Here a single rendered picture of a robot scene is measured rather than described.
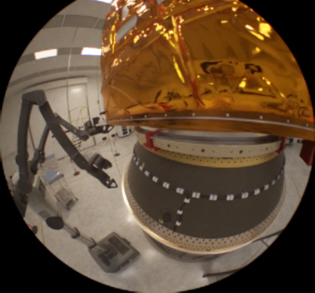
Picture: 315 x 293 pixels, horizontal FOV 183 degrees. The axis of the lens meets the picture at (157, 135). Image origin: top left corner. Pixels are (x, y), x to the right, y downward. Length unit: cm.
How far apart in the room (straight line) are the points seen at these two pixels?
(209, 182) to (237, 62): 50
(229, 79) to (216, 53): 12
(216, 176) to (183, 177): 16
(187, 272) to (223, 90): 199
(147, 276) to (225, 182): 174
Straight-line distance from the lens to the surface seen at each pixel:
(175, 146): 43
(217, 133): 41
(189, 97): 44
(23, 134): 55
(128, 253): 170
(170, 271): 187
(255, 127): 47
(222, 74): 44
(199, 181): 47
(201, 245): 68
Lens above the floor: 186
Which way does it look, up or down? 15 degrees down
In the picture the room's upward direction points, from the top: 7 degrees counter-clockwise
